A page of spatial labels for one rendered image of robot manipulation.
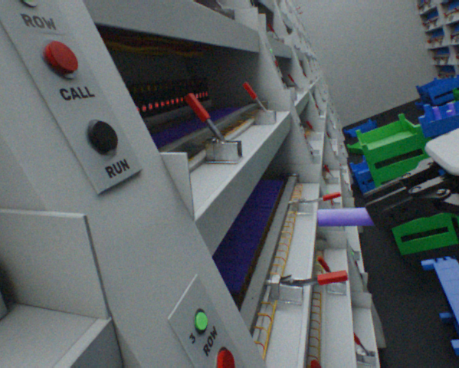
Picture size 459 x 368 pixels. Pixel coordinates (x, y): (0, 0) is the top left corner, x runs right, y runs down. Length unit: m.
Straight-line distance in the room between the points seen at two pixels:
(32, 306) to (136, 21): 0.23
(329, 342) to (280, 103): 0.52
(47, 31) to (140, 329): 0.15
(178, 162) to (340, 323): 0.54
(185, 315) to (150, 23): 0.26
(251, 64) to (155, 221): 0.66
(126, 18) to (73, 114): 0.15
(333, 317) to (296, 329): 0.30
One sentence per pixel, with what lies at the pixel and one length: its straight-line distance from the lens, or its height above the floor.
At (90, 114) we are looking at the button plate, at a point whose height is 0.82.
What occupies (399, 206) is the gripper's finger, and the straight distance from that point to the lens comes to 0.33.
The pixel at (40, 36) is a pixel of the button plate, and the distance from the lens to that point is 0.19.
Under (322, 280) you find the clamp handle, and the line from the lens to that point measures 0.42.
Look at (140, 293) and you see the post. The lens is 0.17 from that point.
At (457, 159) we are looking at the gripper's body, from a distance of 0.32.
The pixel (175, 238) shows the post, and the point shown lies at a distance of 0.20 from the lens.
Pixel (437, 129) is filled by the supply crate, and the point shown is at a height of 0.42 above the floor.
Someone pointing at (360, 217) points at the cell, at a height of 0.64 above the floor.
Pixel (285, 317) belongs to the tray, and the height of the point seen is 0.54.
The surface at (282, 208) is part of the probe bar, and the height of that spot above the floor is 0.58.
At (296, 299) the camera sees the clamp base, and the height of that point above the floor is 0.55.
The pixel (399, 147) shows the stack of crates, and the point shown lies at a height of 0.43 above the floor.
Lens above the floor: 0.79
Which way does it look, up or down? 11 degrees down
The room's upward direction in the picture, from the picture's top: 25 degrees counter-clockwise
